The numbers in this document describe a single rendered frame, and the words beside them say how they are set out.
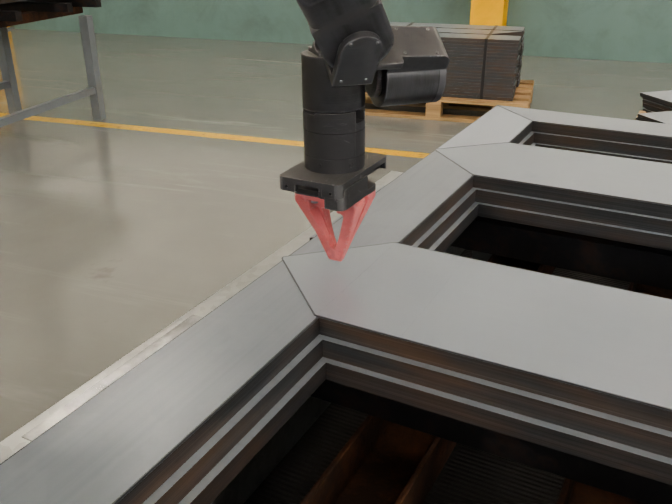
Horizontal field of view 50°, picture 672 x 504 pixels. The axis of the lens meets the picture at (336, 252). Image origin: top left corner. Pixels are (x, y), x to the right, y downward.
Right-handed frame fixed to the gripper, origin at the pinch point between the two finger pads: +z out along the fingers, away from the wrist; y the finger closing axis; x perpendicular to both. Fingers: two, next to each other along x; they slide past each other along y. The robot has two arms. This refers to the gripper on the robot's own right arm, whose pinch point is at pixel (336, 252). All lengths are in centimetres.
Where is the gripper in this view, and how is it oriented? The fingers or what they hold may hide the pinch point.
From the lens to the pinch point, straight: 71.6
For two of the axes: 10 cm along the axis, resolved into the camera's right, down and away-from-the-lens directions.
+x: -8.8, -1.9, 4.3
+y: 4.7, -3.8, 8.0
